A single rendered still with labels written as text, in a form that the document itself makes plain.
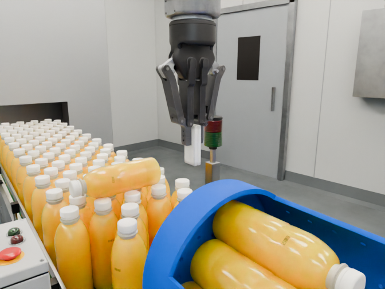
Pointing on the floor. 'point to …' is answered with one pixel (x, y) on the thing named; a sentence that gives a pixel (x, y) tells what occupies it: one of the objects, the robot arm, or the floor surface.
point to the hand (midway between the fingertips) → (192, 144)
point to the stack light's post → (212, 172)
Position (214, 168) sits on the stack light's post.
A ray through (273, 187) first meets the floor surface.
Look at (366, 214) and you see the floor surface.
